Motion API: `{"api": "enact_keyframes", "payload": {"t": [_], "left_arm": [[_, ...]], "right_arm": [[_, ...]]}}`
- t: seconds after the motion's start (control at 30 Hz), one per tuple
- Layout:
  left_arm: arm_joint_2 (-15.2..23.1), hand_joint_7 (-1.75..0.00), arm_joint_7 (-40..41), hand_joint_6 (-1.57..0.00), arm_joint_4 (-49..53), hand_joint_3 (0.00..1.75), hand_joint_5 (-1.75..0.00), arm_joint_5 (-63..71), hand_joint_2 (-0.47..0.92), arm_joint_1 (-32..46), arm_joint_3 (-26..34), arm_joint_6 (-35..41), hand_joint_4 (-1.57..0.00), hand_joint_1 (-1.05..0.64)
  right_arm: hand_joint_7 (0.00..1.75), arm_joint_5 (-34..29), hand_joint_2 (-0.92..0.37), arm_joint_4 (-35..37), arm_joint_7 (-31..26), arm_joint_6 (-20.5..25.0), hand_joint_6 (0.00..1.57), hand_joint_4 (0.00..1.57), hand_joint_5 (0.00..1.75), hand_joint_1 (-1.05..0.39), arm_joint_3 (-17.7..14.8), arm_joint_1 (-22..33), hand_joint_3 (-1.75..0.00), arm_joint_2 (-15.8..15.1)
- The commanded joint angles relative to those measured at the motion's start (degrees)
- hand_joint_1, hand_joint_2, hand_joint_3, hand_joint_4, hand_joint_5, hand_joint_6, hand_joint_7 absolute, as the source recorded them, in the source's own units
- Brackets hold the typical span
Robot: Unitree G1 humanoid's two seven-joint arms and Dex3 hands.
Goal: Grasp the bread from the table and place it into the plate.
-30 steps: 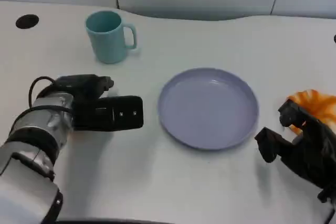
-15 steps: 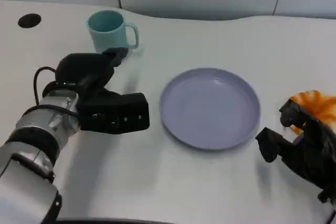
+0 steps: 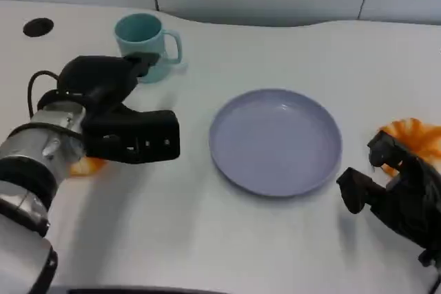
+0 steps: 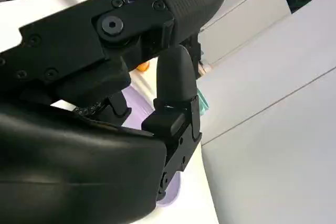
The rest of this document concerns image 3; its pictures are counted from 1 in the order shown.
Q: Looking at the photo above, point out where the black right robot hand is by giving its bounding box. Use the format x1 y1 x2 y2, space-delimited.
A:
336 134 441 268

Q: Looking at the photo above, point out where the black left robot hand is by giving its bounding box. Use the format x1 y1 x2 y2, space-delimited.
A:
57 52 160 116

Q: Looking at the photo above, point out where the orange toy bread roll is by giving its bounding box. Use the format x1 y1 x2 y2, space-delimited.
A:
68 156 108 177
378 118 441 178

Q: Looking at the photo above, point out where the pale green mug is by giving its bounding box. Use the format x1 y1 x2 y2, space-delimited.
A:
114 13 183 85

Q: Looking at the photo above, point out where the lilac plate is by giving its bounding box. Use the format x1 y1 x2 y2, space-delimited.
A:
208 89 343 199

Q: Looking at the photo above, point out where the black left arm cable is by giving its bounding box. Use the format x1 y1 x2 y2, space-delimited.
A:
27 70 62 116

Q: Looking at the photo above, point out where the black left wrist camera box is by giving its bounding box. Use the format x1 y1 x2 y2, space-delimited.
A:
83 103 181 165

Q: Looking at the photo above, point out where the black table cable grommet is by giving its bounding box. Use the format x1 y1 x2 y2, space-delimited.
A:
22 17 54 38

